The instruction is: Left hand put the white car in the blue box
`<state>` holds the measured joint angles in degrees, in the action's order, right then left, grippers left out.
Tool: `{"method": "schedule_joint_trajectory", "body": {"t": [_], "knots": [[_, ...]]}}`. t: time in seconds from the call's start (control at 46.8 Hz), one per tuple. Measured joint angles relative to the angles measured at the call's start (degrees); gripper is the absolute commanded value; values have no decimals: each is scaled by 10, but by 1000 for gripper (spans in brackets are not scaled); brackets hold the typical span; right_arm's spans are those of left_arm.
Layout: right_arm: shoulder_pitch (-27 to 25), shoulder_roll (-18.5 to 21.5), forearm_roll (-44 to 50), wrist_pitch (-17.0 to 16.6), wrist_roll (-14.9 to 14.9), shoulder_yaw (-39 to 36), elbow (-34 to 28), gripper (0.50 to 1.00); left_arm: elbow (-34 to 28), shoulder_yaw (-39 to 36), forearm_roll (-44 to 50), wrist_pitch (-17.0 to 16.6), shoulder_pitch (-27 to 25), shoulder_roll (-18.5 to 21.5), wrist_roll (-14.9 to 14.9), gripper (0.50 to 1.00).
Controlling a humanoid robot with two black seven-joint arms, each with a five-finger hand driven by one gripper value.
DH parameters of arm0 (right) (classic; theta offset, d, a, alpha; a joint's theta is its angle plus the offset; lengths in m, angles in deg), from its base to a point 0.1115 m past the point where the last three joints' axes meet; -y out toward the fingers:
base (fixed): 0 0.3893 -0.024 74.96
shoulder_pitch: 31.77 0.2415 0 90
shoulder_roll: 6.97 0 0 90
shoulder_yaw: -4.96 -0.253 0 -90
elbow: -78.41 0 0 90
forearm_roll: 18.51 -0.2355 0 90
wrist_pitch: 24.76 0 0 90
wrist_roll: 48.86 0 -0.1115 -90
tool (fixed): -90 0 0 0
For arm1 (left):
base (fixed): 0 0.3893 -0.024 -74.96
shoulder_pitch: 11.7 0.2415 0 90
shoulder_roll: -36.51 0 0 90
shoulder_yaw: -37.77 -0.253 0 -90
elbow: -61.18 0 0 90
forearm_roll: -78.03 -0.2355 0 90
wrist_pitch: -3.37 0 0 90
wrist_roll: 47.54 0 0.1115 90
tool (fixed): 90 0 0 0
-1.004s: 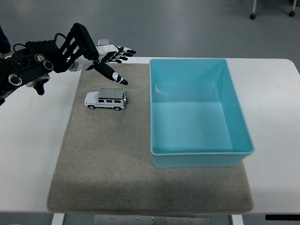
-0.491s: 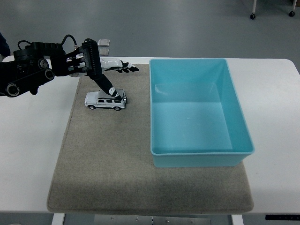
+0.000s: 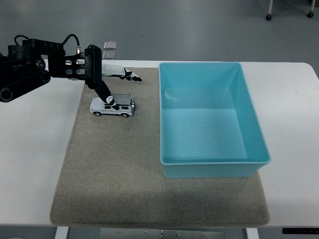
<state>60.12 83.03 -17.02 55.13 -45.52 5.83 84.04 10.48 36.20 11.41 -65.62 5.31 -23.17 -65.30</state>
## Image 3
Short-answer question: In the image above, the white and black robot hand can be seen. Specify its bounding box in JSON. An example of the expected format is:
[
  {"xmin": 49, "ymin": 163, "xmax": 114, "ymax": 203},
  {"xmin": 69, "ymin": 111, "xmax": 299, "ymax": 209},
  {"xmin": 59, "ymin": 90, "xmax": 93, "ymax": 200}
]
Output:
[{"xmin": 94, "ymin": 63, "xmax": 143, "ymax": 111}]

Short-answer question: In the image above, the white toy car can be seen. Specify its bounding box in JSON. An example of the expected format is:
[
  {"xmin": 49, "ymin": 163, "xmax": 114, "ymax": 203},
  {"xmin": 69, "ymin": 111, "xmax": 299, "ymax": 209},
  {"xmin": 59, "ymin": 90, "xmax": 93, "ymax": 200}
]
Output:
[{"xmin": 89, "ymin": 93, "xmax": 137, "ymax": 119}]

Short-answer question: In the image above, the blue plastic box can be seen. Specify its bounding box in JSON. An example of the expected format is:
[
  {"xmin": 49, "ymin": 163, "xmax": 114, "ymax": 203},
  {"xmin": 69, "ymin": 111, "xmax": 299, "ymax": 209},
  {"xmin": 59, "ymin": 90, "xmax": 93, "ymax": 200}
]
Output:
[{"xmin": 158, "ymin": 61, "xmax": 272, "ymax": 179}]

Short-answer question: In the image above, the beige felt mat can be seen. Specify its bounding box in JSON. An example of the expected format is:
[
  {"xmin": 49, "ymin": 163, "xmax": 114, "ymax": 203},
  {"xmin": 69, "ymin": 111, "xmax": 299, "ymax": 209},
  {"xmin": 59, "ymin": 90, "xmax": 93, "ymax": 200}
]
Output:
[{"xmin": 49, "ymin": 66, "xmax": 271, "ymax": 228}]

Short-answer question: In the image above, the white cart with caster wheels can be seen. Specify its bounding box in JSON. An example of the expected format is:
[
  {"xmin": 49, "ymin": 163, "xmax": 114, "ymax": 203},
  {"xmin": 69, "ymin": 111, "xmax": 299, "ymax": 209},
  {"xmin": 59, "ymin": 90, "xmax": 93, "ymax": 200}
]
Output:
[{"xmin": 264, "ymin": 0, "xmax": 319, "ymax": 21}]

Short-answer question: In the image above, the white table leg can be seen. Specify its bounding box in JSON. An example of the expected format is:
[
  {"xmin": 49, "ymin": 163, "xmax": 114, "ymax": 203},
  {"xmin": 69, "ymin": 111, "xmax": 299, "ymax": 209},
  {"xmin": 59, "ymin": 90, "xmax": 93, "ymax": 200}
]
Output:
[
  {"xmin": 54, "ymin": 226, "xmax": 70, "ymax": 239},
  {"xmin": 245, "ymin": 228, "xmax": 260, "ymax": 239}
]

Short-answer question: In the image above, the grey metal plate with screws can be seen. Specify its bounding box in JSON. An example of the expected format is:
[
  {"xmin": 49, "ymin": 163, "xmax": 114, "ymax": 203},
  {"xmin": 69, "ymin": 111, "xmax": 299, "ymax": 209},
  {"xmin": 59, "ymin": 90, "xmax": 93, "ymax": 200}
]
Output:
[{"xmin": 99, "ymin": 228, "xmax": 225, "ymax": 239}]

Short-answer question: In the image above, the black table control panel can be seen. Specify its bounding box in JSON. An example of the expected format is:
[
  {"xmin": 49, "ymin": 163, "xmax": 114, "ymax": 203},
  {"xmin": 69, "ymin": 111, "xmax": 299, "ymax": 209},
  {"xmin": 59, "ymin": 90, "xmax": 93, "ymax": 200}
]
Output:
[{"xmin": 282, "ymin": 227, "xmax": 319, "ymax": 235}]

